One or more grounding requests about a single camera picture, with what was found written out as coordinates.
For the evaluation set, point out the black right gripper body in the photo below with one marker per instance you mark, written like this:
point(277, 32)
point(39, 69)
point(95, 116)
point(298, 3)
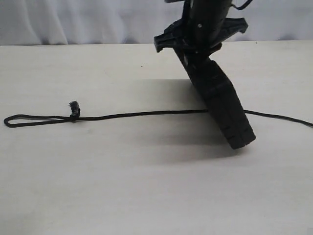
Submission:
point(203, 26)

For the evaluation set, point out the white backdrop curtain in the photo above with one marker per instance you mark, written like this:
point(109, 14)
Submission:
point(62, 22)

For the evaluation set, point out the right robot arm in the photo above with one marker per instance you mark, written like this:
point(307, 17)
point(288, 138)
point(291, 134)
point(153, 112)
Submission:
point(203, 27)

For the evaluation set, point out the black plastic carry case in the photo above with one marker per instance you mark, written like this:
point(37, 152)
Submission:
point(219, 95)

